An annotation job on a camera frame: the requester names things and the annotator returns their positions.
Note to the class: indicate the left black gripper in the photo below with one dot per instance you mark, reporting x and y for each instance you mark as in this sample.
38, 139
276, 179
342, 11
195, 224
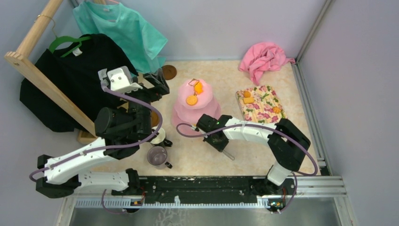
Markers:
160, 88

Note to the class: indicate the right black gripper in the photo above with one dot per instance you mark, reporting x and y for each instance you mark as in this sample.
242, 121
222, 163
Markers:
219, 147

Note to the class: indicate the brown round coaster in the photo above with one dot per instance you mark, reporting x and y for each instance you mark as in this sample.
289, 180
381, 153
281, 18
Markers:
169, 72
154, 119

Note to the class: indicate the orange round cookie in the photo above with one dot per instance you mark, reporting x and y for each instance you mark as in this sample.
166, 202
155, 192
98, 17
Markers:
246, 94
191, 100

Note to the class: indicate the pink three-tier cake stand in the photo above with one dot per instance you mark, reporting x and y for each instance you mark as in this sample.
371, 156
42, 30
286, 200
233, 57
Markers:
207, 103

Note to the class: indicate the pink-tipped metal tongs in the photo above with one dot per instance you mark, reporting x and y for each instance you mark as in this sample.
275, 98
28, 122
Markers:
229, 155

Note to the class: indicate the orange pastry piece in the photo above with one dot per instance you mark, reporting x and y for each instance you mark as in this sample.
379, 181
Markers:
248, 100

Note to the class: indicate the floral serving tray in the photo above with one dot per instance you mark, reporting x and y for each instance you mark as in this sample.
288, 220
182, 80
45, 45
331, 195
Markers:
261, 110

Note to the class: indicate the pink cloth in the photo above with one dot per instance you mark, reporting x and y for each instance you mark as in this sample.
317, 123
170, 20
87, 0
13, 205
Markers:
262, 57

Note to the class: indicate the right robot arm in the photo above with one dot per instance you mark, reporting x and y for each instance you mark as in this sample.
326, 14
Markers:
287, 143

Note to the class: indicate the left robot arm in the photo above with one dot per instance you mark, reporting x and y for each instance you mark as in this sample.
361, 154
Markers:
119, 134

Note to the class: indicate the white mug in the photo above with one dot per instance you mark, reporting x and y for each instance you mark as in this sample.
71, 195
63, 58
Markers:
160, 139

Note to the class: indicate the teal t-shirt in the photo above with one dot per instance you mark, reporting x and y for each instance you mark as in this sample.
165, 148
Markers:
140, 41

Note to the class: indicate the purple mug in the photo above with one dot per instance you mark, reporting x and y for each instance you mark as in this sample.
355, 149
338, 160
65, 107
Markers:
158, 157

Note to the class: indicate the black t-shirt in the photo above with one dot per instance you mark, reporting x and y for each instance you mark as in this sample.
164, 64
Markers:
77, 77

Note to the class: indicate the wooden clothes rack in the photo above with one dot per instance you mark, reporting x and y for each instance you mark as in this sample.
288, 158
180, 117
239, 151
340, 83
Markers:
19, 59

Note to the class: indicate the green clothes hanger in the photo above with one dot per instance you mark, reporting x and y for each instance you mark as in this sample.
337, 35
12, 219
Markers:
64, 39

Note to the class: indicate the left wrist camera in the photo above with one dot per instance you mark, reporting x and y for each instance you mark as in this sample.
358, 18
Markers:
121, 81

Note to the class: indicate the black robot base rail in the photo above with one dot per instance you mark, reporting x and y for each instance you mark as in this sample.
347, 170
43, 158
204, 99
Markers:
206, 190

